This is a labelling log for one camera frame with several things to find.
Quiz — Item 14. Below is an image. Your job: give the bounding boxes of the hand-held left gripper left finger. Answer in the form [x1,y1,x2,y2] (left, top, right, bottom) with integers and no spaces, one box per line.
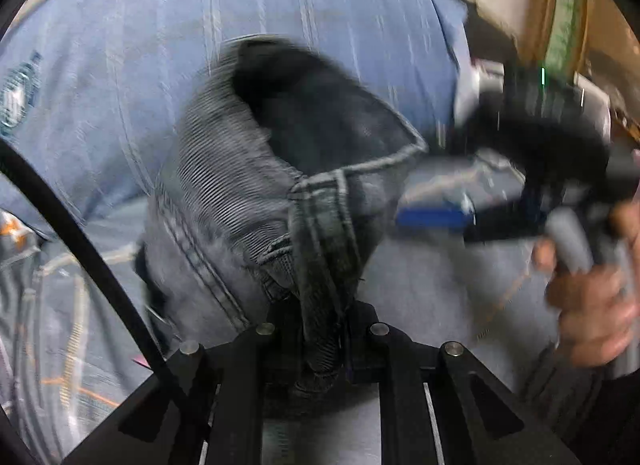
[65,302,306,465]

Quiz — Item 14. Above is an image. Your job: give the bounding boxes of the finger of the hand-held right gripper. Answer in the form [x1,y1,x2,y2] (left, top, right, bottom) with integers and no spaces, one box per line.
[395,205,548,246]
[435,142,528,183]

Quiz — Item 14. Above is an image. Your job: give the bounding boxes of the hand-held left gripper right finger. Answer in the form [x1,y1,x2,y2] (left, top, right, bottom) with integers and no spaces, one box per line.
[345,302,566,465]

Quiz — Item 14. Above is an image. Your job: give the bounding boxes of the grey denim pants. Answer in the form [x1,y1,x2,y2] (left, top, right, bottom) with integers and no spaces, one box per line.
[135,35,431,396]

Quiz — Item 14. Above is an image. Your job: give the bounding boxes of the person's right forearm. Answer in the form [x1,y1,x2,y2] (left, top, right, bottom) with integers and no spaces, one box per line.
[517,345,640,465]

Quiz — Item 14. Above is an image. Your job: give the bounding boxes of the person's right hand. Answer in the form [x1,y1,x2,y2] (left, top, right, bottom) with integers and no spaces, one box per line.
[532,200,640,371]

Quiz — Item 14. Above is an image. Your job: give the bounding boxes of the white paper bag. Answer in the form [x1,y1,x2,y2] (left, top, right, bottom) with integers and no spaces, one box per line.
[452,60,506,120]

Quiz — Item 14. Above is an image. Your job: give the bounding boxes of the black chair back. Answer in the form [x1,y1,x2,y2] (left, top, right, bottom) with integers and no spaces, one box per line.
[465,10,521,66]

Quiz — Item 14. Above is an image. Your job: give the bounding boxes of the gold framed green panel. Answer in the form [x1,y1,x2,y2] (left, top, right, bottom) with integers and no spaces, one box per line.
[542,0,588,80]

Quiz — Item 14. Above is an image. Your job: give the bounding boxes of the blue plaid quilt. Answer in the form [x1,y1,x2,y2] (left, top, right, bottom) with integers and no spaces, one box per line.
[0,0,471,226]

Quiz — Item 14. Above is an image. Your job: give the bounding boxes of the thick black cable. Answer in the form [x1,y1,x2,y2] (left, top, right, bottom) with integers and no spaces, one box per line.
[0,140,201,396]

